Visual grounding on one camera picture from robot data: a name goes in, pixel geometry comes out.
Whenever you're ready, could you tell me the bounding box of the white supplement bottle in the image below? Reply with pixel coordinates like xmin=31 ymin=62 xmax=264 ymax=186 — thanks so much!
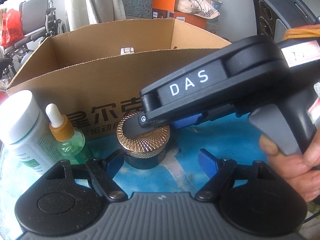
xmin=1 ymin=90 xmax=60 ymax=175

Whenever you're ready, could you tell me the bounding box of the orange Philips box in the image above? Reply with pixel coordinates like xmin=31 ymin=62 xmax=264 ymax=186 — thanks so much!
xmin=152 ymin=0 xmax=207 ymax=29

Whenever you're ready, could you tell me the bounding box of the brown cardboard box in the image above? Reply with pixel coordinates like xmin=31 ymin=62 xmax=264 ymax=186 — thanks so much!
xmin=7 ymin=19 xmax=229 ymax=140

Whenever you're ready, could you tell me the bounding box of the grey wheelchair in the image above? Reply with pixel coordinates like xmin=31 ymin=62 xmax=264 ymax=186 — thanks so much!
xmin=1 ymin=0 xmax=67 ymax=79

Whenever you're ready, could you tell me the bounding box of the green dropper bottle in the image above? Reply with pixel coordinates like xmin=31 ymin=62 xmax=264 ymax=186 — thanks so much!
xmin=45 ymin=103 xmax=94 ymax=164

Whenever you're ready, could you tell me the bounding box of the beige hat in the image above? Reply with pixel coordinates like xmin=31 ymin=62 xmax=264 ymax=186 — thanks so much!
xmin=175 ymin=0 xmax=220 ymax=20

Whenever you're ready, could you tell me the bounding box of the white charger plug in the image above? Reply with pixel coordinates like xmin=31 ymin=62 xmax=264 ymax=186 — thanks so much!
xmin=120 ymin=47 xmax=135 ymax=55

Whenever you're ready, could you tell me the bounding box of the person's right hand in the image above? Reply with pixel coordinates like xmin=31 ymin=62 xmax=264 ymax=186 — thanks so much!
xmin=259 ymin=131 xmax=319 ymax=202

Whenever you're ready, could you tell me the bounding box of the red plastic bag upper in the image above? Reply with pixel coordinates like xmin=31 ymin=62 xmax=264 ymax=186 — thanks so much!
xmin=1 ymin=9 xmax=24 ymax=48

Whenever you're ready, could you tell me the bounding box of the dark jar gold lid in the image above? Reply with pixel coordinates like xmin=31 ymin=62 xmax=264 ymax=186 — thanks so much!
xmin=116 ymin=112 xmax=171 ymax=170

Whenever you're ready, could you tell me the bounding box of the black speaker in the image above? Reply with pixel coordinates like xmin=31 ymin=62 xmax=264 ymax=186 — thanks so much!
xmin=253 ymin=0 xmax=317 ymax=43

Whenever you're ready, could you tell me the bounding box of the white grey curtain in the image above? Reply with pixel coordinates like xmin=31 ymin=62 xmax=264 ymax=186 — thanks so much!
xmin=65 ymin=0 xmax=126 ymax=31

